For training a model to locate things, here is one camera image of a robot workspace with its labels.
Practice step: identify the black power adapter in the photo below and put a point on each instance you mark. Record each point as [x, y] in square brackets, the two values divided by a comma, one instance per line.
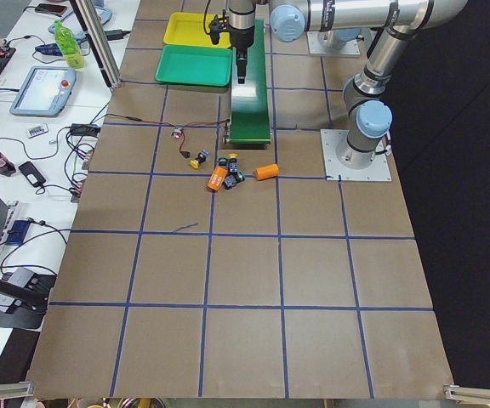
[116, 34]

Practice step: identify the grey teach pendant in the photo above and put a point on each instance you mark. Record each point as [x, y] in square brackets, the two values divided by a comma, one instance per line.
[44, 92]

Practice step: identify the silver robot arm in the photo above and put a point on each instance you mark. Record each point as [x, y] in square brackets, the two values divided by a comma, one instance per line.
[369, 118]
[319, 16]

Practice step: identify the plain orange cylinder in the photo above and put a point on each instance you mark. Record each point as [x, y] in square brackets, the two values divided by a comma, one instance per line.
[266, 172]

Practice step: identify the yellow plastic tray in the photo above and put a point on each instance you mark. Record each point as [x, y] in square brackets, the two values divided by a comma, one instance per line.
[186, 29]

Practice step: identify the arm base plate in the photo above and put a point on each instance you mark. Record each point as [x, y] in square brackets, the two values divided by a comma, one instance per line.
[328, 44]
[342, 163]

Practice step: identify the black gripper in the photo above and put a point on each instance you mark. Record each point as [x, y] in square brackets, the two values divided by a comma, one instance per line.
[242, 38]

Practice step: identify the yellow push button apart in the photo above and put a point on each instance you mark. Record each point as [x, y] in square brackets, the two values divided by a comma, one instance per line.
[201, 157]

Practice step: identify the green push button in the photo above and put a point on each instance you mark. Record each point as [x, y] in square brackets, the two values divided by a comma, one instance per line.
[233, 179]
[223, 161]

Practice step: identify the aluminium frame post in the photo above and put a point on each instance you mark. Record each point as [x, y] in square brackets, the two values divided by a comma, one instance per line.
[89, 21]

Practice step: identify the green drink bottle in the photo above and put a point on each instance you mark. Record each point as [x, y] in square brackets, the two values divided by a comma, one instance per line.
[68, 46]

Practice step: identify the orange cylinder with label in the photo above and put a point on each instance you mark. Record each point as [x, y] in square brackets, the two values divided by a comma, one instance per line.
[217, 178]

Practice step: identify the yellow push button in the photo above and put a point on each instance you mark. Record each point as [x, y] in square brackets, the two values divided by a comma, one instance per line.
[232, 163]

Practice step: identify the green plastic tray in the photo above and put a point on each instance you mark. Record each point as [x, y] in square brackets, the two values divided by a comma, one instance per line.
[190, 65]

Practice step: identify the green conveyor belt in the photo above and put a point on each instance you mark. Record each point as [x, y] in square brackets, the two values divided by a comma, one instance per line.
[250, 121]

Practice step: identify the small motor controller board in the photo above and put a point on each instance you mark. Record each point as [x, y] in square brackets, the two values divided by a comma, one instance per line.
[178, 133]

